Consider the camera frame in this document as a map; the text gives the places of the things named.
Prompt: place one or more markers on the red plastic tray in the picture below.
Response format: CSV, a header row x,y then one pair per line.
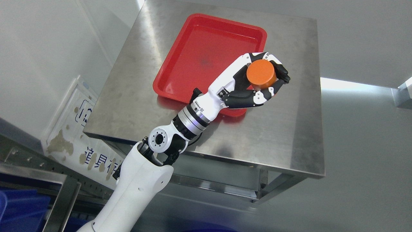
x,y
205,46

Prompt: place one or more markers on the stainless steel desk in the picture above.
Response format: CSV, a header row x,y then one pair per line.
x,y
255,152

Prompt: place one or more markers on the orange cylindrical capacitor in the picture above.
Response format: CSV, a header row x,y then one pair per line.
x,y
261,74

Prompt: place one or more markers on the blue bin far left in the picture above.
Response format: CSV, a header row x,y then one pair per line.
x,y
22,210

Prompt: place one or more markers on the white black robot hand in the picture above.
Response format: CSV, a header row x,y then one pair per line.
x,y
230,89

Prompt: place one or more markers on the white floor sign blue text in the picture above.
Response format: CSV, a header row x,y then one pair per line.
x,y
65,142

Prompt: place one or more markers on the metal shelf front rail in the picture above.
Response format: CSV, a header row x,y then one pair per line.
x,y
71,193

